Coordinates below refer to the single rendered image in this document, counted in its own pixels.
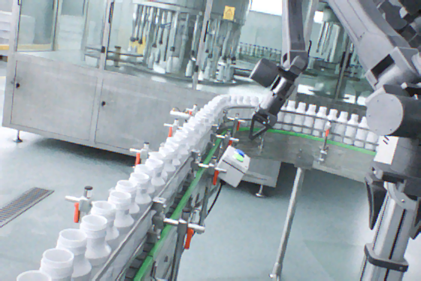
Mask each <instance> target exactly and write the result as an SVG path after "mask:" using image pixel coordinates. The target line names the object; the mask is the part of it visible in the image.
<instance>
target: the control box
mask: <svg viewBox="0 0 421 281"><path fill-rule="evenodd" d="M235 154H237V153H236V149H235V148H234V147H232V146H229V147H228V148H227V150H226V151H225V153H224V154H223V156H222V158H221V159H220V161H219V163H218V165H217V168H222V169H225V170H227V172H226V173H222V172H220V173H219V174H218V177H219V178H220V179H219V181H218V184H217V185H216V186H215V187H214V188H213V189H212V190H211V191H210V194H209V198H210V197H211V196H212V195H213V194H214V193H215V192H217V191H218V190H219V191H218V193H217V196H216V197H215V199H214V201H213V203H212V205H211V206H210V208H209V210H208V211H207V214H209V212H210V211H211V209H212V207H213V206H214V204H215V202H216V200H217V199H218V197H219V195H220V192H221V189H222V185H225V184H226V183H228V184H230V185H233V186H234V187H236V186H237V185H238V184H239V183H240V181H241V179H242V178H243V176H244V174H245V173H246V172H247V171H248V168H249V163H250V157H249V156H246V155H244V156H242V158H243V161H241V160H239V159H237V158H236V157H235ZM237 155H239V154H237ZM239 156H240V155H239ZM203 200H204V199H201V200H200V201H199V202H198V203H197V204H196V205H194V203H195V202H193V203H192V207H196V208H199V207H200V206H201V205H202V203H203ZM194 212H195V210H193V209H192V208H191V213H190V215H189V217H190V220H191V218H192V214H193V213H194Z"/></svg>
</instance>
